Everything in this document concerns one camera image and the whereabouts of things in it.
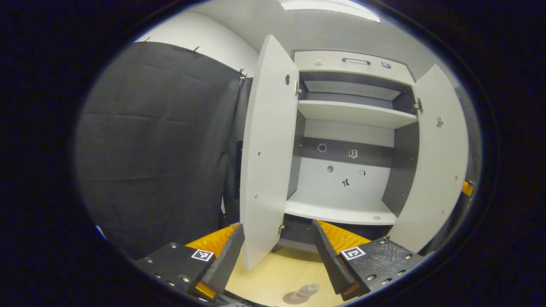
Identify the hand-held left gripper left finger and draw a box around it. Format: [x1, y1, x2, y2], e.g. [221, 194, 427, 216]
[134, 224, 246, 301]

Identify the white cabinet door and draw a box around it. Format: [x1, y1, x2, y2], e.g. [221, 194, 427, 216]
[388, 64, 470, 253]
[240, 34, 300, 271]

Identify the clear plastic bottle pink label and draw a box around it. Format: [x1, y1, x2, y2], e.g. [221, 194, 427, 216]
[290, 282, 320, 302]

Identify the white cabinet drawer with handle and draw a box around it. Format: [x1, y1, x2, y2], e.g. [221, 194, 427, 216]
[293, 50, 415, 86]

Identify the white cabinet shelf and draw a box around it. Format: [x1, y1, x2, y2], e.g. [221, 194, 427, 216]
[297, 99, 418, 129]

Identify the white and grey cabinet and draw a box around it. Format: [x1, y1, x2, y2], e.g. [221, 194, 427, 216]
[277, 50, 421, 254]

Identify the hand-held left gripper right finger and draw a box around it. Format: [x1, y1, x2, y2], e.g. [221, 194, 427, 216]
[311, 220, 425, 301]

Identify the long ceiling light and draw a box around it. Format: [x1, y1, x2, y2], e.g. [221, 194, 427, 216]
[279, 0, 380, 23]

